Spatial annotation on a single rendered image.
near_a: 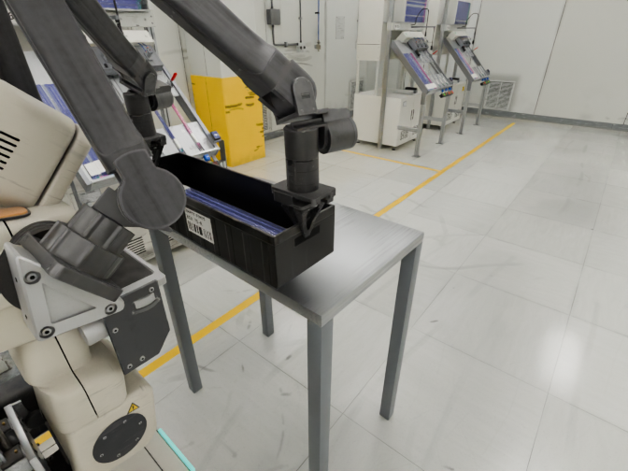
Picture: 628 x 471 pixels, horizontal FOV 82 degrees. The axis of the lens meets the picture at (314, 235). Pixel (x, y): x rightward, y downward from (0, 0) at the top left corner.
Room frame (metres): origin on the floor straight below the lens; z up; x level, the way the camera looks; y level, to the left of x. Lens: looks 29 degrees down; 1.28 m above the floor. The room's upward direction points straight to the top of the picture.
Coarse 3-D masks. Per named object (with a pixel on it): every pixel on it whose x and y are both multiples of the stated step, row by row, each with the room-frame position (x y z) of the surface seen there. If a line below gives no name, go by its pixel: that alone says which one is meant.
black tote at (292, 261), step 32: (160, 160) 0.98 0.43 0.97; (192, 160) 0.99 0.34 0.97; (224, 192) 0.90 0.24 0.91; (256, 192) 0.81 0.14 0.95; (192, 224) 0.71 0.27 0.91; (224, 224) 0.62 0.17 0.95; (288, 224) 0.75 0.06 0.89; (320, 224) 0.63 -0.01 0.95; (224, 256) 0.64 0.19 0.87; (256, 256) 0.57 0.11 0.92; (288, 256) 0.56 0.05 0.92; (320, 256) 0.63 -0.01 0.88
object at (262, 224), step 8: (192, 192) 0.90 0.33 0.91; (200, 200) 0.84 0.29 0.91; (208, 200) 0.84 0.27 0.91; (216, 200) 0.84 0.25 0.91; (216, 208) 0.79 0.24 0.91; (224, 208) 0.79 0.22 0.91; (232, 208) 0.79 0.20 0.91; (232, 216) 0.75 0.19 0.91; (240, 216) 0.75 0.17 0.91; (248, 216) 0.75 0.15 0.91; (256, 224) 0.71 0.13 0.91; (264, 224) 0.71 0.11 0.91; (272, 224) 0.71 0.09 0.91; (272, 232) 0.67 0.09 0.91
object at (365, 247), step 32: (352, 224) 0.92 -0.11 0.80; (384, 224) 0.92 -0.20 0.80; (160, 256) 0.96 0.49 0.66; (352, 256) 0.75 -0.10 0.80; (384, 256) 0.75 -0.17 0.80; (416, 256) 0.85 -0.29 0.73; (256, 288) 0.66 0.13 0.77; (288, 288) 0.62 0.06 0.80; (320, 288) 0.62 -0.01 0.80; (352, 288) 0.62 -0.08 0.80; (320, 320) 0.54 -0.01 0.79; (192, 352) 0.99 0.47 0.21; (320, 352) 0.54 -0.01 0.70; (192, 384) 0.96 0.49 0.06; (320, 384) 0.54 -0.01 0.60; (384, 384) 0.87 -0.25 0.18; (320, 416) 0.54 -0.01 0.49; (384, 416) 0.86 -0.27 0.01; (320, 448) 0.54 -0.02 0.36
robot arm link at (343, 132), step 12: (300, 84) 0.59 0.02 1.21; (300, 96) 0.58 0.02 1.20; (312, 96) 0.59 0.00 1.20; (300, 108) 0.57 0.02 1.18; (312, 108) 0.58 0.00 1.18; (324, 108) 0.61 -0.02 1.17; (336, 108) 0.63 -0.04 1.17; (276, 120) 0.63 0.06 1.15; (288, 120) 0.60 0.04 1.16; (300, 120) 0.63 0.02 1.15; (324, 120) 0.61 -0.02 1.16; (336, 120) 0.63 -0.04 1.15; (348, 120) 0.63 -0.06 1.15; (336, 132) 0.61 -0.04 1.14; (348, 132) 0.62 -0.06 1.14; (336, 144) 0.60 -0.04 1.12; (348, 144) 0.62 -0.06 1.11
